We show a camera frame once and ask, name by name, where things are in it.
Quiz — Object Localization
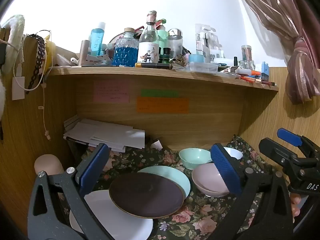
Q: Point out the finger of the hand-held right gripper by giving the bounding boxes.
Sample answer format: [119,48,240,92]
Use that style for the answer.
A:
[277,128,320,159]
[259,137,304,173]

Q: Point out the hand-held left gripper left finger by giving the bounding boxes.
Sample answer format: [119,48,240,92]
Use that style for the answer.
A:
[27,143,115,240]

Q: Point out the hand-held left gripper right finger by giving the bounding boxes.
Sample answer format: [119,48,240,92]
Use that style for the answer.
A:
[210,143,294,240]

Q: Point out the pink bowl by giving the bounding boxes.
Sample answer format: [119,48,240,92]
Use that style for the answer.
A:
[192,163,230,197]

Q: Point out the white bowl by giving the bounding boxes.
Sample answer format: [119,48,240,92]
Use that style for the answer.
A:
[223,147,243,160]

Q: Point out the mint green bowl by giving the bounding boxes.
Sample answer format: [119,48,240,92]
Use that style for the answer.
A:
[179,148,213,170]

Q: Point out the mint green plate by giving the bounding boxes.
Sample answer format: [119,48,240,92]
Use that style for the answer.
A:
[137,165,191,200]

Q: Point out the dark brown plate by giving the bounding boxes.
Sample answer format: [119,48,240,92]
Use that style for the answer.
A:
[109,172,187,219]

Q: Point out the white plate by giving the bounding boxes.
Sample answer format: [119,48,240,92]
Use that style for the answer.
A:
[69,189,153,240]

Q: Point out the person's right hand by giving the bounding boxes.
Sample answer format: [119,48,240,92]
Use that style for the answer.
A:
[291,196,300,224]

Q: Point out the stack of white papers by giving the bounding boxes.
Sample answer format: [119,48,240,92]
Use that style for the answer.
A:
[63,119,146,153]

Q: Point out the dark floral tablecloth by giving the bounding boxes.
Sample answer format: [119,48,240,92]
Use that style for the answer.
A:
[57,135,293,240]

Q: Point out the small white card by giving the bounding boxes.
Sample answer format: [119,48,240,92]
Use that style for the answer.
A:
[150,138,163,150]

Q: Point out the blue pencil sharpener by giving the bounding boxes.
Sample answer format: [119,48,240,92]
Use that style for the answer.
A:
[261,62,270,82]

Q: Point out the pink paper note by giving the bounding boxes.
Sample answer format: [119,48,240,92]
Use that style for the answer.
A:
[94,80,130,103]

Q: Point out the glass jar with pens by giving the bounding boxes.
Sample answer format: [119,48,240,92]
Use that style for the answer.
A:
[241,45,253,69]

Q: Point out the orange paper note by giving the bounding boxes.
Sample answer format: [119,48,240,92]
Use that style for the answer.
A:
[136,96,190,114]

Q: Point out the green paper note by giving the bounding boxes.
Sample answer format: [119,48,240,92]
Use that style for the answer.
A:
[141,89,179,97]

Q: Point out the clear plastic box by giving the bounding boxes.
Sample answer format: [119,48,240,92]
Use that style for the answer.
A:
[186,62,218,73]

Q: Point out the white charger adapter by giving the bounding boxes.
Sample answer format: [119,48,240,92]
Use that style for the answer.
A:
[12,76,25,101]

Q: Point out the white plastic item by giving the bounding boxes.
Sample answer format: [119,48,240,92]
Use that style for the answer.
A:
[56,54,79,67]

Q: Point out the beige cardboard tube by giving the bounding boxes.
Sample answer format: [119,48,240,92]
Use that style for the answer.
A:
[79,40,90,65]

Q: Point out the white plush toy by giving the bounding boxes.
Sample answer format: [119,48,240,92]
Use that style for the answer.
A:
[0,79,7,122]

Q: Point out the glass bottle with blue beads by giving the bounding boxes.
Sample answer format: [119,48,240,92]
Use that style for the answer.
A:
[112,27,139,67]

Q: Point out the black pen gold ends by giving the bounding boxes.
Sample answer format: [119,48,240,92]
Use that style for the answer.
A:
[135,62,173,70]

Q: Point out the yellow plastic item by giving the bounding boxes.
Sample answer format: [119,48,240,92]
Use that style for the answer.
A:
[45,40,56,68]

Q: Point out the clear acrylic organizer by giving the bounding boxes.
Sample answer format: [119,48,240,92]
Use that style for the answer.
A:
[195,24,224,58]

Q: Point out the blue liquid plastic bottle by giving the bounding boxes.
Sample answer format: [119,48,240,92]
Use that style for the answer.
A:
[90,22,106,57]

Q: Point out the black ink bottle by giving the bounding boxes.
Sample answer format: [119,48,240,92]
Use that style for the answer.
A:
[159,47,172,64]

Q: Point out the striped pink curtain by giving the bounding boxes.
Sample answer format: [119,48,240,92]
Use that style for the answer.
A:
[231,0,320,105]

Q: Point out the clear glass bottle white label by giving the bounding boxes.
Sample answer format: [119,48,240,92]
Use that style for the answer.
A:
[137,10,160,64]

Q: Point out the clear bottle silver cap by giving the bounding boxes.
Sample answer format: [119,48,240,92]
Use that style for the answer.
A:
[166,28,184,59]

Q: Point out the mint green pump bottle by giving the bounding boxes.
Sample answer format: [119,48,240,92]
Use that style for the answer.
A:
[157,19,168,49]

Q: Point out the white fluffy cloth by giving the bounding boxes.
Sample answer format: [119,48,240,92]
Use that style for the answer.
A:
[0,15,25,60]

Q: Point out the white charging cable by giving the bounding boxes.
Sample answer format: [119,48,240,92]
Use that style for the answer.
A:
[14,30,52,140]

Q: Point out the black braided strap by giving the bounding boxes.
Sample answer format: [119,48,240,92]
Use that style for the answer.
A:
[25,34,47,94]

